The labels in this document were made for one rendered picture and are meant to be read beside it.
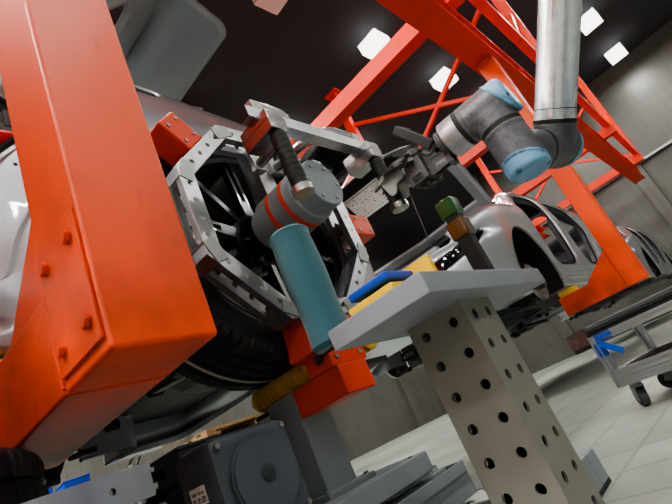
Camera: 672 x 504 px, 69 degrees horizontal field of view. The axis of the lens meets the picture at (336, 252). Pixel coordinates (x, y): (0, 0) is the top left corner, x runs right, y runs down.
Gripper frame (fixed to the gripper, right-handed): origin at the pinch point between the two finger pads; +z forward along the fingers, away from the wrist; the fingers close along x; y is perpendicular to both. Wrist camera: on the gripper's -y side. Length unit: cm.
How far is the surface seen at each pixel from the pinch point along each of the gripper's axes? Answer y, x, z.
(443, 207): 18.6, -11.2, -15.8
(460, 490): 71, 5, 21
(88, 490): 45, -76, 14
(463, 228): 24.7, -11.2, -17.3
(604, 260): 3, 348, 25
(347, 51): -570, 589, 227
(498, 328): 46, -29, -21
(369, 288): 36, -49, -16
